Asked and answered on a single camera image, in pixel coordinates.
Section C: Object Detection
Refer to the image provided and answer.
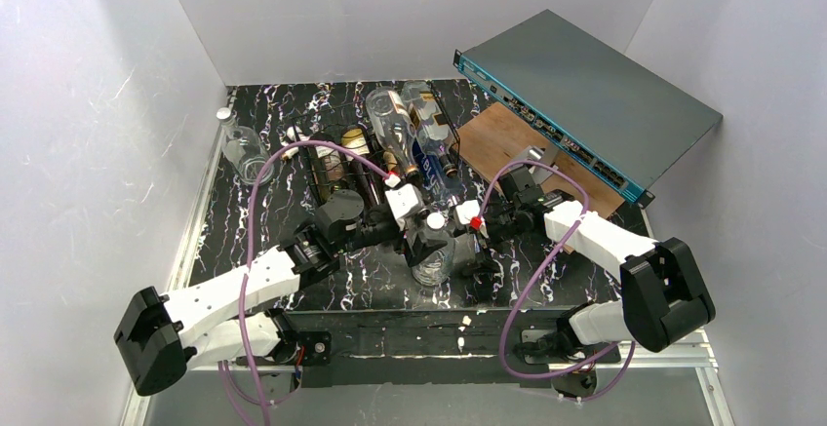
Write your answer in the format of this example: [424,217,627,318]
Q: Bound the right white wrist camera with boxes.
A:
[453,200,485,231]

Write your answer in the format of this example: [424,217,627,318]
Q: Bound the brown wooden board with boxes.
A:
[457,102,625,218]

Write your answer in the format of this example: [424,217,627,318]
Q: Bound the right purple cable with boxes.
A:
[478,159,636,405]

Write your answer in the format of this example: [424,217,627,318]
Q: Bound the clear bottle dark label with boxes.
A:
[412,212,455,287]

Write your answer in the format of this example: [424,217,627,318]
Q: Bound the grey metal bracket stand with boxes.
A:
[514,143,559,185]

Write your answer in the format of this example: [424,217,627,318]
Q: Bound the black wire wine rack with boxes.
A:
[301,80,461,207]

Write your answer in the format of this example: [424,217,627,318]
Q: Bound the clear bottle gold label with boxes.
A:
[402,81,458,178]

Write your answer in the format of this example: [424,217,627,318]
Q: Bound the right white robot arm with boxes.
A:
[455,166,716,357]

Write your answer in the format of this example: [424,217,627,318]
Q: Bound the clear bottle brown neck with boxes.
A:
[365,87,422,176]

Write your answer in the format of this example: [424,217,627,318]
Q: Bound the blue label clear bottle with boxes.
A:
[414,139,462,210]

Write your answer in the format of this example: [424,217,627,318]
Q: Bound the clear bottle red label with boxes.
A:
[216,107,274,185]

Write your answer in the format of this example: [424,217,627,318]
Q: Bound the teal network switch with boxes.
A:
[453,10,723,208]

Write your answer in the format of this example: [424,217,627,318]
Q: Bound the dark wine bottle gold cap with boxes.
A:
[341,128,385,208]

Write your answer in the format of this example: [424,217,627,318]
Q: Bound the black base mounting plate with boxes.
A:
[213,306,660,389]

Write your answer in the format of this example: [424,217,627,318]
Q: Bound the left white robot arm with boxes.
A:
[113,185,449,397]

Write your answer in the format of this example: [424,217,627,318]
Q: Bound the dark wine bottle silver cap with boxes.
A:
[309,145,353,205]

